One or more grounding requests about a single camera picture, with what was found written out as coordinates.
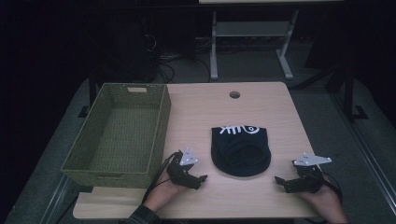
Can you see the metal floor rail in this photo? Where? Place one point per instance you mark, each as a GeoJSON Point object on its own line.
{"type": "Point", "coordinates": [57, 199]}
{"type": "Point", "coordinates": [367, 155]}

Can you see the green woven basket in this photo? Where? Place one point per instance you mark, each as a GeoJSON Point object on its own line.
{"type": "Point", "coordinates": [130, 133]}

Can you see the black cloth with white print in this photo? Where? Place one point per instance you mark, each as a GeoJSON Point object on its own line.
{"type": "Point", "coordinates": [241, 155]}

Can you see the person's left hand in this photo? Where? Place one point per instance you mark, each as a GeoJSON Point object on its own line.
{"type": "Point", "coordinates": [162, 193]}

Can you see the person's right hand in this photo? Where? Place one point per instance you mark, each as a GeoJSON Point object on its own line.
{"type": "Point", "coordinates": [327, 202]}

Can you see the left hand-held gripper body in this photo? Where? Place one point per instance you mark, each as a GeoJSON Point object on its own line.
{"type": "Point", "coordinates": [180, 169]}

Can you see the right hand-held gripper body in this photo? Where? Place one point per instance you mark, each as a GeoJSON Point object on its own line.
{"type": "Point", "coordinates": [308, 174]}

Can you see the white metal stand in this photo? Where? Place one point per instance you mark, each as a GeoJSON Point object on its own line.
{"type": "Point", "coordinates": [249, 28]}

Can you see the black computer tower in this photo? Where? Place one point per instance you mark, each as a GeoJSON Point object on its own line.
{"type": "Point", "coordinates": [127, 46]}

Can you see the black metal stand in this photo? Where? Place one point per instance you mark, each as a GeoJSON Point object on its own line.
{"type": "Point", "coordinates": [90, 96]}
{"type": "Point", "coordinates": [350, 93]}

